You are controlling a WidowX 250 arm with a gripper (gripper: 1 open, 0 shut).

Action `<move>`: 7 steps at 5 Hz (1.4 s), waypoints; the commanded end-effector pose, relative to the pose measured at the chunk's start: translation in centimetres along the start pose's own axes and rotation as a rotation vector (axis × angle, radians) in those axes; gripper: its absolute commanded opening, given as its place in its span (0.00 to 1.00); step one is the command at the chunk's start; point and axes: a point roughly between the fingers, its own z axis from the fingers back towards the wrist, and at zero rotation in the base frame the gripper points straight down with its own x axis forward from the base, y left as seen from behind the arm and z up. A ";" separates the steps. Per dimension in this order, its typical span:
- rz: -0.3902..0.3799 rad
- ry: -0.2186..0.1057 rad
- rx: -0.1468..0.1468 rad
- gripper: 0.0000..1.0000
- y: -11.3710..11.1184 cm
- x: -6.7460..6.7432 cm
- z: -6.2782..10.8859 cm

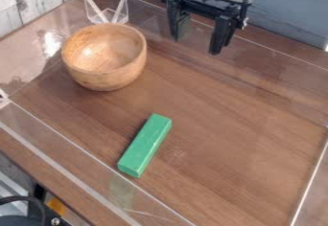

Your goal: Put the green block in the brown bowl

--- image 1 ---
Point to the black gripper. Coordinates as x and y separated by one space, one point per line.
178 18

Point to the green rectangular block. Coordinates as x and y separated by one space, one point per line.
142 149

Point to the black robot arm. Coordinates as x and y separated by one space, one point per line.
229 14

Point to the brown wooden bowl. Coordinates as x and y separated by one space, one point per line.
104 56

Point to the black and yellow clamp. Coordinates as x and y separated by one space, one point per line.
52 218

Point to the clear acrylic tray enclosure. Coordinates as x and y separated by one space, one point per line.
242 161

